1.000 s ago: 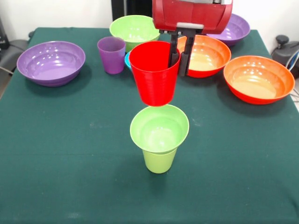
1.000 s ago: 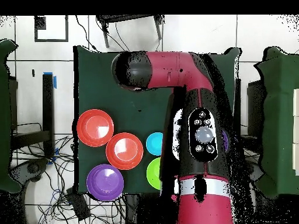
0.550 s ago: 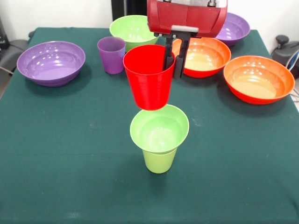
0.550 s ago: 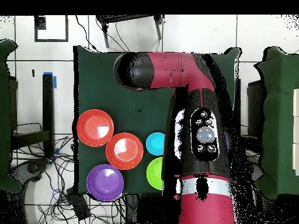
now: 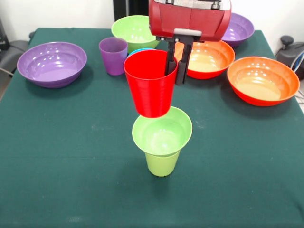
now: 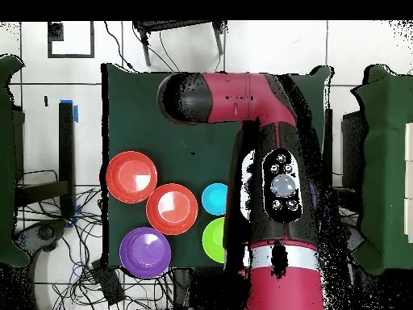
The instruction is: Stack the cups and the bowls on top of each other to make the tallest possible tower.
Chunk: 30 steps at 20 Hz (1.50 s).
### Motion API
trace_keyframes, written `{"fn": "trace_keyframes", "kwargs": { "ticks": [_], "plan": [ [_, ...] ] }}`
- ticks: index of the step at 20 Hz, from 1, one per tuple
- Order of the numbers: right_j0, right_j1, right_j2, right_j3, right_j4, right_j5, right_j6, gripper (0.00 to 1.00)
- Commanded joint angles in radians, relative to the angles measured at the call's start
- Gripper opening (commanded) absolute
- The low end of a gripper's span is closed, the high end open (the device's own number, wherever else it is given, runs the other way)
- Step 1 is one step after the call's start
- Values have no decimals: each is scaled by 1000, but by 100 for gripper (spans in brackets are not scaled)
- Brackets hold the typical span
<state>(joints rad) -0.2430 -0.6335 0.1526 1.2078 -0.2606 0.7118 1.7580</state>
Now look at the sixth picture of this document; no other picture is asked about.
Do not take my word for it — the white box stack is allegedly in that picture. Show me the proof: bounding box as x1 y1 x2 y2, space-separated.
404 122 413 243

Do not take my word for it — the small blue plastic bowl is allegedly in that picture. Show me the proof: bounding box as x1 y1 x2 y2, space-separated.
201 182 229 216

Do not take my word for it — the large orange plastic bowl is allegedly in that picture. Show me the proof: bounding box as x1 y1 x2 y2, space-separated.
106 150 158 204
145 182 199 236

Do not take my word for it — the large green plastic bowl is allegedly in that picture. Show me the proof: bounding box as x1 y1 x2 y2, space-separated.
202 216 227 264

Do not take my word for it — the black metal beam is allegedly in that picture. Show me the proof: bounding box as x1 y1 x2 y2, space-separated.
58 101 76 217
15 179 70 207

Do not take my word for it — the black power strip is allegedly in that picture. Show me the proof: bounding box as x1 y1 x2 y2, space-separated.
90 258 126 306

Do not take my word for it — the dark grey machine base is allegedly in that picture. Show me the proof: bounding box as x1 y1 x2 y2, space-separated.
13 219 68 258

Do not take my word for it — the dark green side table cloth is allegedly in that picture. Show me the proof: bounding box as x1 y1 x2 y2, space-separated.
350 63 413 275
0 54 31 268

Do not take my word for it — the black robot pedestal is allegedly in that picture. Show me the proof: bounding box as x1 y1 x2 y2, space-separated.
172 267 246 310

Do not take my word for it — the thin black floor cable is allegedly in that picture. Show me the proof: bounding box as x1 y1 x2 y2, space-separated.
103 20 137 73

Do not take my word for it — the black metal frame stand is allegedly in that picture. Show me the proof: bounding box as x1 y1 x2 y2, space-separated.
132 20 227 68

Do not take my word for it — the tangle of black cables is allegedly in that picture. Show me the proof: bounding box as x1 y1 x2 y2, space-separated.
15 169 175 310

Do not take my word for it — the black square floor frame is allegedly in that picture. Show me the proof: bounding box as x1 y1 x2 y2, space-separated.
47 21 95 59

